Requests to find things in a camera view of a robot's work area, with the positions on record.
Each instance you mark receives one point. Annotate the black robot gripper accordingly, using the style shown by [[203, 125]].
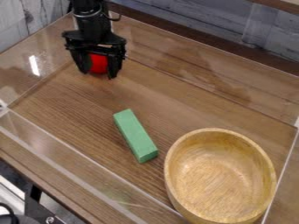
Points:
[[94, 38]]

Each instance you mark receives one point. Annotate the red plush strawberry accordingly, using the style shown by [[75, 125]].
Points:
[[99, 64]]

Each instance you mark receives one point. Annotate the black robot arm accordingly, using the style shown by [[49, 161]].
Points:
[[90, 6]]

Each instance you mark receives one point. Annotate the green foam block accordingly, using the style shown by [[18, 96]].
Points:
[[139, 141]]

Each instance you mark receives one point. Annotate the clear acrylic tray walls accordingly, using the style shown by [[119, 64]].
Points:
[[182, 86]]

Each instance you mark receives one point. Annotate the wooden bowl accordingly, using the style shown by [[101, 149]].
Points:
[[219, 177]]

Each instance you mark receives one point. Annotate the black table leg bracket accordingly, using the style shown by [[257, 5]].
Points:
[[35, 210]]

